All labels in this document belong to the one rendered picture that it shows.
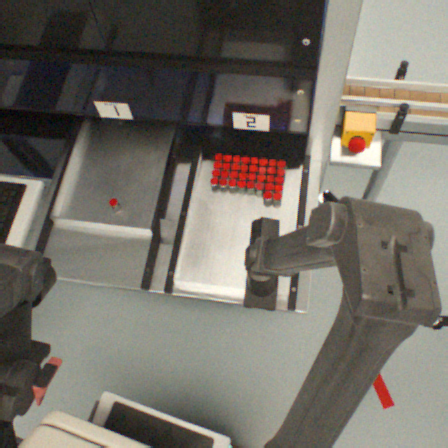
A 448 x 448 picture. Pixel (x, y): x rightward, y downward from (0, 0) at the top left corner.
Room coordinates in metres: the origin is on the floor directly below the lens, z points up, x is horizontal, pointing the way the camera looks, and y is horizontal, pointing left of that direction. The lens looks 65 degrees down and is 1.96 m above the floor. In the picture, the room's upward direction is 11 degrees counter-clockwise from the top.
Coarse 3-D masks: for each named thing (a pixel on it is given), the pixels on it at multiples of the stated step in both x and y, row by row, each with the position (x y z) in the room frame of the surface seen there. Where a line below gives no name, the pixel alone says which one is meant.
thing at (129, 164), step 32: (96, 128) 0.85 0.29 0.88; (128, 128) 0.83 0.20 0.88; (160, 128) 0.81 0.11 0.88; (96, 160) 0.74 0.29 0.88; (128, 160) 0.72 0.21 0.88; (160, 160) 0.71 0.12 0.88; (64, 192) 0.66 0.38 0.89; (96, 192) 0.65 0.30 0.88; (128, 192) 0.63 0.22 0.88; (160, 192) 0.60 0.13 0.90; (64, 224) 0.57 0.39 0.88; (96, 224) 0.54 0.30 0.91; (128, 224) 0.54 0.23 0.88
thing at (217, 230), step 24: (192, 192) 0.57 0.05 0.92; (264, 192) 0.55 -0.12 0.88; (288, 192) 0.54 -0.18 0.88; (192, 216) 0.53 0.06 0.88; (216, 216) 0.51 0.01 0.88; (240, 216) 0.50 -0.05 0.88; (264, 216) 0.49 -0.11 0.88; (288, 216) 0.48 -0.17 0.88; (192, 240) 0.46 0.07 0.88; (216, 240) 0.45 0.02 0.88; (240, 240) 0.44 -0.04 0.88; (192, 264) 0.40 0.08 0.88; (216, 264) 0.39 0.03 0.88; (240, 264) 0.38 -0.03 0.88; (216, 288) 0.33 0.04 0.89; (240, 288) 0.31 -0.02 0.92; (288, 288) 0.29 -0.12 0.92
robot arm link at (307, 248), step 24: (312, 216) 0.20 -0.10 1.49; (336, 216) 0.18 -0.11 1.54; (264, 240) 0.30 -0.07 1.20; (288, 240) 0.25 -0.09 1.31; (312, 240) 0.18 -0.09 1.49; (336, 240) 0.16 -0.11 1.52; (432, 240) 0.15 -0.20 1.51; (264, 264) 0.26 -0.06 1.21; (288, 264) 0.22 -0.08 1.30; (312, 264) 0.19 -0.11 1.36
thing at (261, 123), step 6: (234, 114) 0.68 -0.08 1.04; (240, 114) 0.68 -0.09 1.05; (246, 114) 0.68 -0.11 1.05; (252, 114) 0.67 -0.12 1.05; (234, 120) 0.69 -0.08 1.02; (240, 120) 0.68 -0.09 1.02; (246, 120) 0.68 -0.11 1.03; (252, 120) 0.67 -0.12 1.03; (258, 120) 0.67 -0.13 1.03; (264, 120) 0.66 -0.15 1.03; (234, 126) 0.69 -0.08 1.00; (240, 126) 0.68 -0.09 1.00; (246, 126) 0.68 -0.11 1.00; (258, 126) 0.67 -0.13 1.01; (264, 126) 0.66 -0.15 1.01
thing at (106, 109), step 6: (96, 102) 0.80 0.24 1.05; (102, 102) 0.79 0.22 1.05; (102, 108) 0.79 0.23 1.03; (108, 108) 0.79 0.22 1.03; (114, 108) 0.78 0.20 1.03; (120, 108) 0.78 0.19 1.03; (126, 108) 0.77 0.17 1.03; (102, 114) 0.80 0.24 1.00; (108, 114) 0.79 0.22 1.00; (114, 114) 0.78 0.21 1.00; (120, 114) 0.78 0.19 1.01; (126, 114) 0.77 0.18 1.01
